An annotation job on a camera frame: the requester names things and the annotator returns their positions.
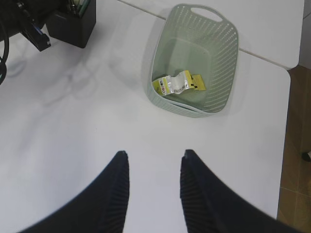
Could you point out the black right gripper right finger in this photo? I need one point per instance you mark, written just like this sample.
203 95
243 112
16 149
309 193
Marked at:
210 206

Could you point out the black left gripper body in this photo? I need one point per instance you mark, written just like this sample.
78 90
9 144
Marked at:
14 13

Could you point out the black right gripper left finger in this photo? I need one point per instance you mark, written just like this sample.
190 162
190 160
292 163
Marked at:
99 208

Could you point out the mint green pen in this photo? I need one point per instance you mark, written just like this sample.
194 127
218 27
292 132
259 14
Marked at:
83 6

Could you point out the waste paper label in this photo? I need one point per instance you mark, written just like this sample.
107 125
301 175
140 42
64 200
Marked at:
168 85

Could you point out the black square pen holder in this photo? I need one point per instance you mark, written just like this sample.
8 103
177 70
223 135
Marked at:
72 29

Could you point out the green woven plastic basket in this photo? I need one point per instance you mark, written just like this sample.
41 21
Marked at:
201 40

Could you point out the dark object on floor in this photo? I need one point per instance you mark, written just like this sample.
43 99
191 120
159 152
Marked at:
306 156

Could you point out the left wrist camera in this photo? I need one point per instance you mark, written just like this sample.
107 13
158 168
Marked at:
35 35

